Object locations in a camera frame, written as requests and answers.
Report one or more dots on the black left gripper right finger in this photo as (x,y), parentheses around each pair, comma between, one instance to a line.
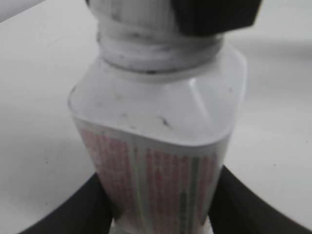
(235,209)

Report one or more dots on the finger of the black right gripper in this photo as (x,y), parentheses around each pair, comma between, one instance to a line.
(214,14)

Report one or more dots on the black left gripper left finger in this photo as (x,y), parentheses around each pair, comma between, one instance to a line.
(88,211)

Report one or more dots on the white yili changqing bottle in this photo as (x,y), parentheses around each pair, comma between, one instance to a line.
(156,110)

